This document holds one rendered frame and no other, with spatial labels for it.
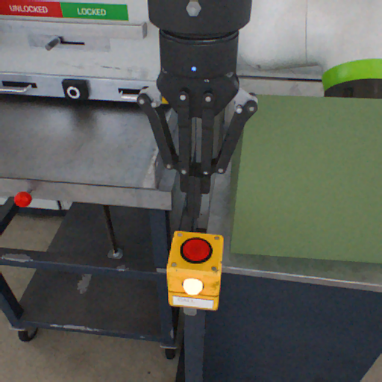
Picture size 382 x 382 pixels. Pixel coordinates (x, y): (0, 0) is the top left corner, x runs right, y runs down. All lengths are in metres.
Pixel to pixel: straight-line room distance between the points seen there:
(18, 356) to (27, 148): 0.89
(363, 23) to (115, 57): 0.58
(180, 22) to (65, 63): 0.75
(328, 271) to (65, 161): 0.60
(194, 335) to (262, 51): 0.54
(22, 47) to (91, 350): 1.04
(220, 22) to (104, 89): 0.73
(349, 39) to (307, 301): 0.51
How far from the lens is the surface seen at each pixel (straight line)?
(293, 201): 0.65
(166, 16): 0.33
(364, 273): 0.79
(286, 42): 0.71
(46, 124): 1.01
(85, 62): 1.03
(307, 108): 0.55
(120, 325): 1.34
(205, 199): 1.67
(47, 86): 1.09
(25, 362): 1.57
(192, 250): 0.55
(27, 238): 1.93
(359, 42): 0.68
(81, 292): 1.44
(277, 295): 0.81
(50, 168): 0.85
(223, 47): 0.34
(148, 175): 0.77
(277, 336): 0.96
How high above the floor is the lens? 1.33
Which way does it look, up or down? 42 degrees down
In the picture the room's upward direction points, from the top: straight up
